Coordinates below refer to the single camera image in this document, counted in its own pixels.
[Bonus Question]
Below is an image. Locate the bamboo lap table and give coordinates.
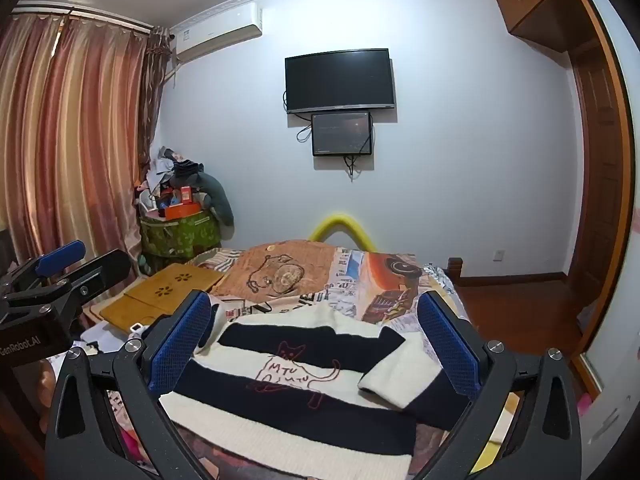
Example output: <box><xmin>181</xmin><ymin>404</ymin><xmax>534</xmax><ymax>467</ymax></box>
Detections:
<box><xmin>99</xmin><ymin>262</ymin><xmax>226</xmax><ymax>333</ymax></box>

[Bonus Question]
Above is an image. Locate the striped pink curtain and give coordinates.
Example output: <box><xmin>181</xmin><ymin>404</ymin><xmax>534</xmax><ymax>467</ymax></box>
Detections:
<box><xmin>0</xmin><ymin>10</ymin><xmax>151</xmax><ymax>267</ymax></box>

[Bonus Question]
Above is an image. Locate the black and white striped sweater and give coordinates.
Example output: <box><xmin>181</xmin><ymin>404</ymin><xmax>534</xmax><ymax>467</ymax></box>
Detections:
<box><xmin>159</xmin><ymin>302</ymin><xmax>473</xmax><ymax>480</ymax></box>

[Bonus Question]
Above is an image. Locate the wooden overhead cabinet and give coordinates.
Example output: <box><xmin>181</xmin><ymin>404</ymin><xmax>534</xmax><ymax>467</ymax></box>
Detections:
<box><xmin>492</xmin><ymin>0</ymin><xmax>581</xmax><ymax>53</ymax></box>

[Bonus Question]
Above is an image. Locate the white air conditioner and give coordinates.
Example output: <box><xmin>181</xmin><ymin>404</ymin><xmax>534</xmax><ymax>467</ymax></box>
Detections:
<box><xmin>172</xmin><ymin>2</ymin><xmax>263</xmax><ymax>64</ymax></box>

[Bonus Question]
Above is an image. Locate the orange box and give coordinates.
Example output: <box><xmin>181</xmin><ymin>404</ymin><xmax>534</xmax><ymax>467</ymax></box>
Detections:
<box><xmin>164</xmin><ymin>202</ymin><xmax>201</xmax><ymax>221</ymax></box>

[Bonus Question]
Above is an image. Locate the grey plush toy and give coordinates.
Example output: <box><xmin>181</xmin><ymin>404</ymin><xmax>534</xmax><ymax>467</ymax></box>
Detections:
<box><xmin>170</xmin><ymin>170</ymin><xmax>235</xmax><ymax>228</ymax></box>

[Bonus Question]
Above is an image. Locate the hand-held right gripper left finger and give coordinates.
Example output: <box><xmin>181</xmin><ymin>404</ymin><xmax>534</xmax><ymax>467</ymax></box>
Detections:
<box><xmin>44</xmin><ymin>290</ymin><xmax>221</xmax><ymax>480</ymax></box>

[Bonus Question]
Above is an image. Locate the black wall television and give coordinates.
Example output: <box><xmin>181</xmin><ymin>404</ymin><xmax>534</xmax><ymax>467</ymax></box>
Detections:
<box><xmin>285</xmin><ymin>48</ymin><xmax>397</xmax><ymax>114</ymax></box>

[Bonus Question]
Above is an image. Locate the newspaper and car printed blanket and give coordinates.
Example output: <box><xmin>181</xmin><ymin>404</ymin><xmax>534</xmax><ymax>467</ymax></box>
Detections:
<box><xmin>192</xmin><ymin>239</ymin><xmax>473</xmax><ymax>480</ymax></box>

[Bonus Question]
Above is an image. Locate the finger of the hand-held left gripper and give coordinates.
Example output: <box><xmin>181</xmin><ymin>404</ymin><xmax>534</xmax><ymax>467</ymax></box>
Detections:
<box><xmin>4</xmin><ymin>239</ymin><xmax>87</xmax><ymax>292</ymax></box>
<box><xmin>49</xmin><ymin>248</ymin><xmax>132</xmax><ymax>322</ymax></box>

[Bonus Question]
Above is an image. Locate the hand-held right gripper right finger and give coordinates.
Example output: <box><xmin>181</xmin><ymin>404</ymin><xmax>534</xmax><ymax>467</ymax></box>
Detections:
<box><xmin>415</xmin><ymin>290</ymin><xmax>584</xmax><ymax>480</ymax></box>

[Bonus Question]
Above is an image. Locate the small black wall monitor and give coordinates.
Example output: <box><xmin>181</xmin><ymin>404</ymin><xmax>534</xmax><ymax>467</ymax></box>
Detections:
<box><xmin>310</xmin><ymin>111</ymin><xmax>373</xmax><ymax>157</ymax></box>

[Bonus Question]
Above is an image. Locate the black hanging cable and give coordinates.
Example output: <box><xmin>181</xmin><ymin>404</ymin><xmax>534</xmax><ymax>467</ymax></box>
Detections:
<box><xmin>342</xmin><ymin>125</ymin><xmax>376</xmax><ymax>181</ymax></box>

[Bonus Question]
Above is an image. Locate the brown tied curtain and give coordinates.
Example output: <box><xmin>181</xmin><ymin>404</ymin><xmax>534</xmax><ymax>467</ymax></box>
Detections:
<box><xmin>135</xmin><ymin>25</ymin><xmax>173</xmax><ymax>176</ymax></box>

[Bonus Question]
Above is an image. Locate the yellow foam tube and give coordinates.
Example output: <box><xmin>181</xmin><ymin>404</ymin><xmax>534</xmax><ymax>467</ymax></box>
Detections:
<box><xmin>309</xmin><ymin>213</ymin><xmax>377</xmax><ymax>251</ymax></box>

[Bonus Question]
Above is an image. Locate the pile of clutter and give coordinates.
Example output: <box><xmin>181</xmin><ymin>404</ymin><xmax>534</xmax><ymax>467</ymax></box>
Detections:
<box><xmin>134</xmin><ymin>146</ymin><xmax>206</xmax><ymax>211</ymax></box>

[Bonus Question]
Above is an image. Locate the black looped cable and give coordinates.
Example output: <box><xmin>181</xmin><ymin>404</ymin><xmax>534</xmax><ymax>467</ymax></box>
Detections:
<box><xmin>295</xmin><ymin>110</ymin><xmax>314</xmax><ymax>144</ymax></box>

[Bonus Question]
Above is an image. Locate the green patterned storage bin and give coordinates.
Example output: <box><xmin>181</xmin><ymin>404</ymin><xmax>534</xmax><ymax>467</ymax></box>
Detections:
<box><xmin>139</xmin><ymin>208</ymin><xmax>222</xmax><ymax>276</ymax></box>

